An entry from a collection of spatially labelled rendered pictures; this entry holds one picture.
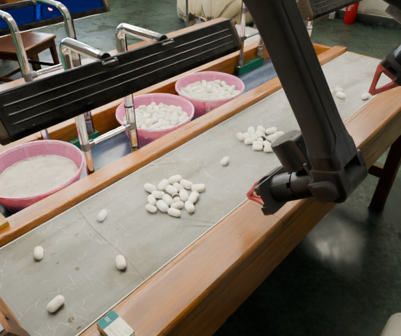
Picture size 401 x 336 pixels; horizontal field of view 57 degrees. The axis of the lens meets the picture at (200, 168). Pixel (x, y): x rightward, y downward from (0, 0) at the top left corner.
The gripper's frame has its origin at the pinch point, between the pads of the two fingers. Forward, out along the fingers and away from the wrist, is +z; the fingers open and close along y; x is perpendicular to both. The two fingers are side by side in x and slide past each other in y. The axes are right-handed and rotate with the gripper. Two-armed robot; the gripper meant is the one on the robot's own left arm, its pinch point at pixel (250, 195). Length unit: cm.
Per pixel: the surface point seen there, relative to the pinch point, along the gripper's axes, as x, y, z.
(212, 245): 4.4, 12.7, 3.5
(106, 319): 2.0, 38.7, 2.7
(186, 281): 5.9, 23.1, 1.6
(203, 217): 0.7, 6.1, 11.9
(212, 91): -28, -48, 47
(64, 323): 0.4, 43.4, 11.4
